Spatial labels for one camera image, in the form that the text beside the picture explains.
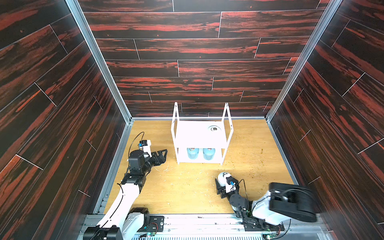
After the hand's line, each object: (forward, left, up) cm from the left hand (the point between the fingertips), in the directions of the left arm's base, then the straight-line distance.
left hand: (162, 151), depth 83 cm
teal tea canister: (+3, -17, -6) cm, 19 cm away
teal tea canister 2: (+4, -27, -7) cm, 28 cm away
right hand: (-10, -36, -11) cm, 39 cm away
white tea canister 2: (+5, -28, +13) cm, 31 cm away
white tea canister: (-13, -33, -6) cm, 36 cm away
